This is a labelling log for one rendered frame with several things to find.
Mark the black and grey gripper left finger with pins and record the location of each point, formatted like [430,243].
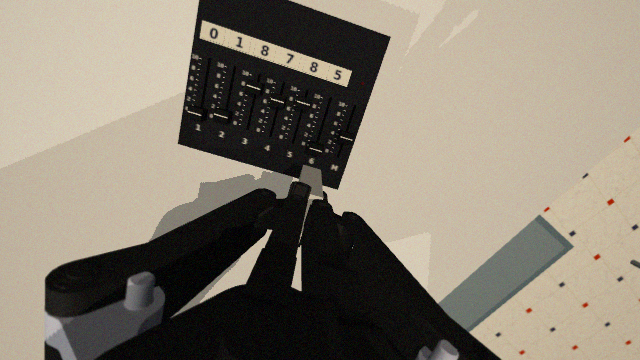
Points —
[96,303]

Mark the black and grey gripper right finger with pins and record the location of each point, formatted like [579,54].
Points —
[367,286]

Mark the black lighting desk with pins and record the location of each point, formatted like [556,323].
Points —
[253,62]

